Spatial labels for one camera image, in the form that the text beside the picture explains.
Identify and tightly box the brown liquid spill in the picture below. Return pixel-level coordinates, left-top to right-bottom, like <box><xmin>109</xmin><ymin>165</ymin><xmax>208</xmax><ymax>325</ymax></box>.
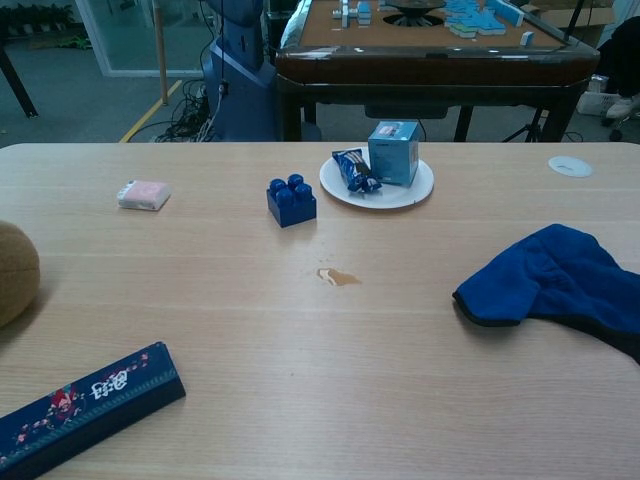
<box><xmin>316</xmin><ymin>267</ymin><xmax>363</xmax><ymax>289</ymax></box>

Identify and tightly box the blue building block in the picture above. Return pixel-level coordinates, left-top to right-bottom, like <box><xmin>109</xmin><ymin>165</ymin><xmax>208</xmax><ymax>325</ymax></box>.
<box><xmin>265</xmin><ymin>172</ymin><xmax>318</xmax><ymax>229</ymax></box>

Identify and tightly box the blue cookie snack packet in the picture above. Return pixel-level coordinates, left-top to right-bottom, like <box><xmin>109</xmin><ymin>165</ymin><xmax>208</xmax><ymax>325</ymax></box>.
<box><xmin>331</xmin><ymin>148</ymin><xmax>383</xmax><ymax>195</ymax></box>

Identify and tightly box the white paper plate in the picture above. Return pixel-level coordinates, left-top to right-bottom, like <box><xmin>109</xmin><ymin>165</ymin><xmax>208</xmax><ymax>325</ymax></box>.
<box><xmin>319</xmin><ymin>149</ymin><xmax>435</xmax><ymax>210</ymax></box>

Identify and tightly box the light blue carton box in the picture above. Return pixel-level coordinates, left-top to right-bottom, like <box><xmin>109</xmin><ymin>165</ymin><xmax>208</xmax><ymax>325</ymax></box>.
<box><xmin>367</xmin><ymin>120</ymin><xmax>421</xmax><ymax>188</ymax></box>

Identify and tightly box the blue chair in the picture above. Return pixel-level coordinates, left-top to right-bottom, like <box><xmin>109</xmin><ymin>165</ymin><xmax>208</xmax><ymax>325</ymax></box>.
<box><xmin>202</xmin><ymin>0</ymin><xmax>281</xmax><ymax>144</ymax></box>

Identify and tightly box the pink tissue pack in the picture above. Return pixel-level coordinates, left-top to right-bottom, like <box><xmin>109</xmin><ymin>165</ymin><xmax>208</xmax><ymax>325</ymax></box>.
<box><xmin>116</xmin><ymin>179</ymin><xmax>172</xmax><ymax>211</ymax></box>

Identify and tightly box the dark wood mahjong table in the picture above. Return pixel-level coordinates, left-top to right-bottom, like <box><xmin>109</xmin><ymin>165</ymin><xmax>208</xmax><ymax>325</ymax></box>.
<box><xmin>274</xmin><ymin>0</ymin><xmax>601</xmax><ymax>144</ymax></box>

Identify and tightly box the black tripod stand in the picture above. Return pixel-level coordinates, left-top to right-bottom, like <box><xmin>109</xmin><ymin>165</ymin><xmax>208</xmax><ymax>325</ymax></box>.
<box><xmin>502</xmin><ymin>107</ymin><xmax>551</xmax><ymax>144</ymax></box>

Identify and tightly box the wooden pole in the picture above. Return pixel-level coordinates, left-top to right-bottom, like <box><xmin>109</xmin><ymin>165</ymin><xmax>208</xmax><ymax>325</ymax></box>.
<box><xmin>153</xmin><ymin>0</ymin><xmax>171</xmax><ymax>106</ymax></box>

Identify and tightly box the black mahjong centre dome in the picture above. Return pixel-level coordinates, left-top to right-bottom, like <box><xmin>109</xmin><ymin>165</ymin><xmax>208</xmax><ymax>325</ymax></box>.
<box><xmin>383</xmin><ymin>0</ymin><xmax>448</xmax><ymax>27</ymax></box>

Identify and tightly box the pile of blue mahjong tiles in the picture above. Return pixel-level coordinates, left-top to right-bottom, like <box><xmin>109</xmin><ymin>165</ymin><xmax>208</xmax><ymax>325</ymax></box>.
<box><xmin>443</xmin><ymin>0</ymin><xmax>526</xmax><ymax>39</ymax></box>

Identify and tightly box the dark blue floral long box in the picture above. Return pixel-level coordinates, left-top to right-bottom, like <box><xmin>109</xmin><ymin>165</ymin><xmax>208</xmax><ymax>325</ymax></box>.
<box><xmin>0</xmin><ymin>341</ymin><xmax>187</xmax><ymax>480</ymax></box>

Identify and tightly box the brown plush toy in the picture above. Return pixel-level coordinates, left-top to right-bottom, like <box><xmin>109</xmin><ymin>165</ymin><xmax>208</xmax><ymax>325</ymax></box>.
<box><xmin>0</xmin><ymin>219</ymin><xmax>41</xmax><ymax>329</ymax></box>

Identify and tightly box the white plastic basket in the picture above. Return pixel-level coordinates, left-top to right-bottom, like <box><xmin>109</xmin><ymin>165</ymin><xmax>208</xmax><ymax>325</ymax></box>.
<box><xmin>577</xmin><ymin>74</ymin><xmax>632</xmax><ymax>117</ymax></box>

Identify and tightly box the white shoe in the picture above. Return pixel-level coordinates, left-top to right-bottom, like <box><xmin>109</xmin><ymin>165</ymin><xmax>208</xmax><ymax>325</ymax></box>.
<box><xmin>605</xmin><ymin>97</ymin><xmax>636</xmax><ymax>120</ymax></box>

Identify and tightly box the black table leg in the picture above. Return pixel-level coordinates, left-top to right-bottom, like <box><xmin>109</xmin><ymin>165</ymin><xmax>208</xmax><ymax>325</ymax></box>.
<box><xmin>0</xmin><ymin>47</ymin><xmax>39</xmax><ymax>119</ymax></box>

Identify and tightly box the tangle of floor cables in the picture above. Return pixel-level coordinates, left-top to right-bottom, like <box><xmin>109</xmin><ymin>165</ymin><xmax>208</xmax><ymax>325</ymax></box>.
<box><xmin>154</xmin><ymin>78</ymin><xmax>217</xmax><ymax>144</ymax></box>

